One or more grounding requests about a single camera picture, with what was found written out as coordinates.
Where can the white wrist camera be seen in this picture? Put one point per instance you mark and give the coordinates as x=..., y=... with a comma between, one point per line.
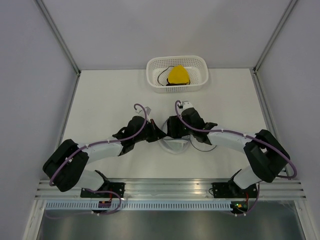
x=184, y=105
x=146, y=113

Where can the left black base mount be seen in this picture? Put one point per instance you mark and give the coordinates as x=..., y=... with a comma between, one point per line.
x=116, y=187

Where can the right aluminium frame post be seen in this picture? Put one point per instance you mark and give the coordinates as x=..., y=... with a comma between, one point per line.
x=275, y=34

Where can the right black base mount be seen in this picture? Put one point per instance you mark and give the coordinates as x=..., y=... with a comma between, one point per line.
x=222, y=190

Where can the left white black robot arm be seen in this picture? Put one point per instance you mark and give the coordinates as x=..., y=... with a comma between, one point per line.
x=66, y=166

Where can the aluminium frame post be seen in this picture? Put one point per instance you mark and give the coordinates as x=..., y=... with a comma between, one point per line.
x=275, y=34
x=57, y=35

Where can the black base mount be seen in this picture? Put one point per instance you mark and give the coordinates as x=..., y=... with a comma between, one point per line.
x=116, y=187
x=222, y=190

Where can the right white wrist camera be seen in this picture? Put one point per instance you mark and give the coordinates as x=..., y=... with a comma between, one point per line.
x=184, y=105

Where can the round white mesh laundry bag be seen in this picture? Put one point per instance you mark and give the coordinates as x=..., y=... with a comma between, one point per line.
x=181, y=144

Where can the yellow bra black trim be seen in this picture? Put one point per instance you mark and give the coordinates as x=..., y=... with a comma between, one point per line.
x=178, y=76

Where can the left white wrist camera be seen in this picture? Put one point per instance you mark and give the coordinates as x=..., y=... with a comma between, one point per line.
x=146, y=113

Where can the white perforated plastic basket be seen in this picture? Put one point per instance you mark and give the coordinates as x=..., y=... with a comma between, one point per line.
x=195, y=65

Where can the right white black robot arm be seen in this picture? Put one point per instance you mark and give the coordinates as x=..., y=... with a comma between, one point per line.
x=265, y=155

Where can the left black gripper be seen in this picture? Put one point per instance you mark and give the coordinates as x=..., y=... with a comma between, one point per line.
x=157, y=133

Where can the white slotted cable duct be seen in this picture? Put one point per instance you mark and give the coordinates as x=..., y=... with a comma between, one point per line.
x=148, y=205

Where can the left aluminium frame post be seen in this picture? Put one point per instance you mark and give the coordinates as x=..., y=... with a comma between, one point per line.
x=57, y=35

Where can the aluminium mounting rail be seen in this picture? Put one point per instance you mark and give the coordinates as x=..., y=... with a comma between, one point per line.
x=178, y=189

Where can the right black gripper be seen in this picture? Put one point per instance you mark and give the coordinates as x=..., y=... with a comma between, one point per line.
x=175, y=121

